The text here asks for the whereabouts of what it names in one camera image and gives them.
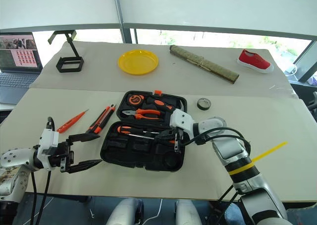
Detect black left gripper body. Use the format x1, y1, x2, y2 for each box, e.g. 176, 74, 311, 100
49, 139, 75, 173

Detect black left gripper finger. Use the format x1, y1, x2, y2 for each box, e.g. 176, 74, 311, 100
64, 159, 103, 174
65, 133, 101, 145

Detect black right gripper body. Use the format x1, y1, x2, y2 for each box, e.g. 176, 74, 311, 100
173, 127, 190, 147

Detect orange voltage tester screwdriver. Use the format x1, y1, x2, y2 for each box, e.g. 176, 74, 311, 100
56, 109, 90, 133

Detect orange black utility knife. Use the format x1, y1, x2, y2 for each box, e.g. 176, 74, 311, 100
93, 104, 117, 134
85, 106, 111, 134

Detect black plastic tool case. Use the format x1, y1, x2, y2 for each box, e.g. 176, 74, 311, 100
100, 90, 188, 172

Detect black tape roll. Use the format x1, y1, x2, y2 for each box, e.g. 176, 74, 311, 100
197, 98, 212, 111

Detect short orange black screwdriver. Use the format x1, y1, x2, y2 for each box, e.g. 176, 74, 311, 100
154, 99, 174, 112

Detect long orange black screwdriver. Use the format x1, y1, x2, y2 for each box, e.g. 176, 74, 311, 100
115, 125, 162, 139

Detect orange black tape measure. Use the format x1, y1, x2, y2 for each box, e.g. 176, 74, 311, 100
127, 94, 145, 106

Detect grey rounded shape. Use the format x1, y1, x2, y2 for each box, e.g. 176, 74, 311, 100
174, 199, 202, 225
106, 198, 145, 225

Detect black metal stand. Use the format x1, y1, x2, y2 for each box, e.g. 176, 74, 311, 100
47, 29, 85, 74

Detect rolled bamboo mat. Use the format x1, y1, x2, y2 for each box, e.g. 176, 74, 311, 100
169, 45, 240, 85

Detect yellow plastic plate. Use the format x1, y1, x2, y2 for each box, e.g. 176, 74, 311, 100
117, 49, 159, 76

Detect yellow zip tie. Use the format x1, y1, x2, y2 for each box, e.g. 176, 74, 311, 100
227, 141, 289, 176

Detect open grey laptop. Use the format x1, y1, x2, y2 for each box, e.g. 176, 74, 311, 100
0, 32, 44, 105

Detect red canvas shoe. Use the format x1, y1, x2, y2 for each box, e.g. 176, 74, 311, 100
237, 49, 275, 74

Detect black office chair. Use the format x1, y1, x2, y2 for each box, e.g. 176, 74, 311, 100
308, 91, 317, 123

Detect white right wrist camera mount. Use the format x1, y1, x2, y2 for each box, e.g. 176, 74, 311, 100
169, 109, 197, 139

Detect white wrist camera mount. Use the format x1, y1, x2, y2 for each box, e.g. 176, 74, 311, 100
36, 128, 60, 171
169, 109, 197, 139

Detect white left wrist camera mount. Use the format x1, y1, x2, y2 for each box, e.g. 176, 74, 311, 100
36, 128, 60, 171

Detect orange handled pliers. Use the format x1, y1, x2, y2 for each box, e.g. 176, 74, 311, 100
121, 108, 162, 120

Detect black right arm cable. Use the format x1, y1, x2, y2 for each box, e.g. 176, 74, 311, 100
182, 127, 252, 162

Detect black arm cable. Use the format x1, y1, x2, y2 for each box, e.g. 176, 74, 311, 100
182, 127, 252, 162
30, 116, 55, 225

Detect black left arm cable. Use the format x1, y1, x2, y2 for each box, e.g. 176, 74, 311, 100
30, 116, 55, 225

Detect thin white cable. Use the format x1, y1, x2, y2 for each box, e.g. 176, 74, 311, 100
154, 198, 163, 217

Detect grey window frame post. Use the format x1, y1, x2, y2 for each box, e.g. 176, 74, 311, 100
110, 0, 139, 45

